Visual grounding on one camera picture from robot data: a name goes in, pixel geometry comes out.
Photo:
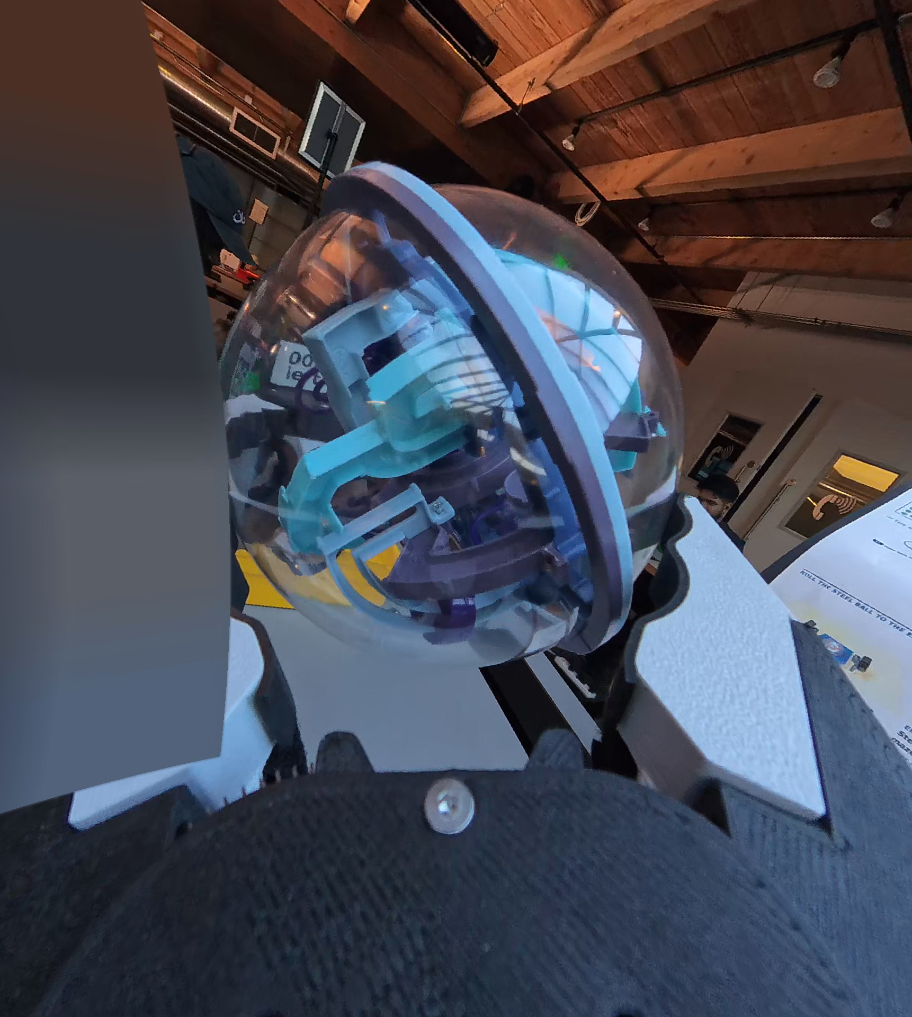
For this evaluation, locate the grey wall vent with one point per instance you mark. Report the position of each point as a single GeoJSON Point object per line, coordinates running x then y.
{"type": "Point", "coordinates": [256, 131]}

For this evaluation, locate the white track spotlight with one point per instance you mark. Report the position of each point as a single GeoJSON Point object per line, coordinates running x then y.
{"type": "Point", "coordinates": [828, 70]}
{"type": "Point", "coordinates": [570, 139]}
{"type": "Point", "coordinates": [885, 216]}

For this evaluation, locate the black ceiling box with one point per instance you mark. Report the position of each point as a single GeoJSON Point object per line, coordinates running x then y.
{"type": "Point", "coordinates": [460, 28]}

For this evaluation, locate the dark hanging jacket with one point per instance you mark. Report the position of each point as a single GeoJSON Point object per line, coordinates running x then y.
{"type": "Point", "coordinates": [214, 199]}

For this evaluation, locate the clear plastic maze ball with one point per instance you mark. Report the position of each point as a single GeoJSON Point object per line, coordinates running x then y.
{"type": "Point", "coordinates": [440, 429]}

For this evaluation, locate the framed wall poster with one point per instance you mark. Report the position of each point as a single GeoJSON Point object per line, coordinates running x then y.
{"type": "Point", "coordinates": [726, 449]}

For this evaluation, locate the rectangular panel light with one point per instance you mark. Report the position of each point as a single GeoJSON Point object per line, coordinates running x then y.
{"type": "Point", "coordinates": [331, 131]}

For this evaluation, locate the lit window with sign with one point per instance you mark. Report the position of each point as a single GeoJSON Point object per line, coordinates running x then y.
{"type": "Point", "coordinates": [841, 497]}

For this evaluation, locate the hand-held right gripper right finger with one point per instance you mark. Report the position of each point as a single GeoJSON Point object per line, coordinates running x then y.
{"type": "Point", "coordinates": [726, 675]}

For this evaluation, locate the printed instruction sheet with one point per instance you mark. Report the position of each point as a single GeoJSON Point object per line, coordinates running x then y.
{"type": "Point", "coordinates": [893, 604]}

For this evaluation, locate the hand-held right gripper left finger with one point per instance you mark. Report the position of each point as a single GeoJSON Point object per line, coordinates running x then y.
{"type": "Point", "coordinates": [253, 715]}

